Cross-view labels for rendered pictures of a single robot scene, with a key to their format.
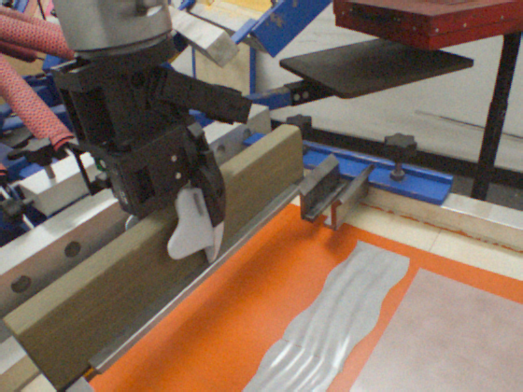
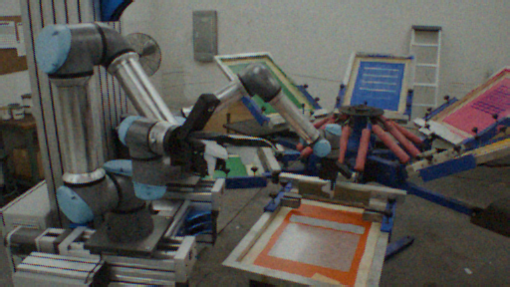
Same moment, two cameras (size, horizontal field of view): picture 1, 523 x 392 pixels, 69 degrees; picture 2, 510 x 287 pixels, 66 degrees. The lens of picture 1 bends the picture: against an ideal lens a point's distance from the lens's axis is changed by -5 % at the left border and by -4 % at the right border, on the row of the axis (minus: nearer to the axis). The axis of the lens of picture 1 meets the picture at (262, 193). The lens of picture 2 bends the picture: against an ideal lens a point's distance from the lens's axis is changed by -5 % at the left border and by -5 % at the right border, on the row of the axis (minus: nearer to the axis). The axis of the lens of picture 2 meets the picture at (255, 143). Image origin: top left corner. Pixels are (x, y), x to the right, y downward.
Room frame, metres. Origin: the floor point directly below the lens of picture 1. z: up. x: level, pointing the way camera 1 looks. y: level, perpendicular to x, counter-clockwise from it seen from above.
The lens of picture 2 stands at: (-0.67, -1.57, 1.93)
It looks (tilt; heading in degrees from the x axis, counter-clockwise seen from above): 18 degrees down; 71
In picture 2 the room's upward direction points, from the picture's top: straight up
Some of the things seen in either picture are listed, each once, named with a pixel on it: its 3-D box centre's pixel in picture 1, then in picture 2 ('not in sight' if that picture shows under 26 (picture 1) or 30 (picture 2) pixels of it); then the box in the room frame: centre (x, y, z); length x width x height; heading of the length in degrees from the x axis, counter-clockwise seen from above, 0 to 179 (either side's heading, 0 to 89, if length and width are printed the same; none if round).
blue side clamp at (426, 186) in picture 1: (346, 178); (388, 220); (0.51, -0.13, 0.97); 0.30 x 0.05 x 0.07; 49
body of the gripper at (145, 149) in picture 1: (137, 124); (329, 167); (0.29, 0.09, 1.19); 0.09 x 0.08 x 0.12; 139
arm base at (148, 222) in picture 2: not in sight; (128, 215); (-0.66, -0.34, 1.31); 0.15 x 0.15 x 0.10
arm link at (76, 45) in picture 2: not in sight; (78, 127); (-0.77, -0.42, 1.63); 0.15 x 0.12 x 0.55; 38
